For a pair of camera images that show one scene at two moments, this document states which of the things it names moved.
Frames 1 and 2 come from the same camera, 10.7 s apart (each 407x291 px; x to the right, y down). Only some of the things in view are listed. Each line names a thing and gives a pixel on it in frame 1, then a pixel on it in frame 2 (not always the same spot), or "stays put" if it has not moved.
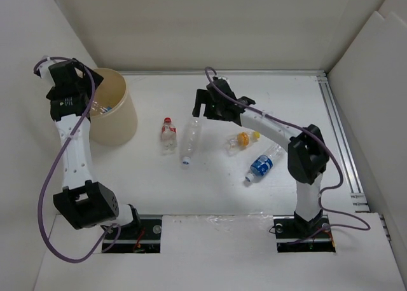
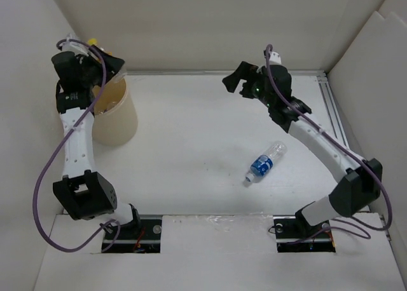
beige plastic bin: [114, 118] stays put
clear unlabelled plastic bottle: [191, 141] → [110, 106]
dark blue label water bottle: [262, 164] stays put
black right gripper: [203, 96] → [245, 71]
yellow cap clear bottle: [241, 141] → [117, 76]
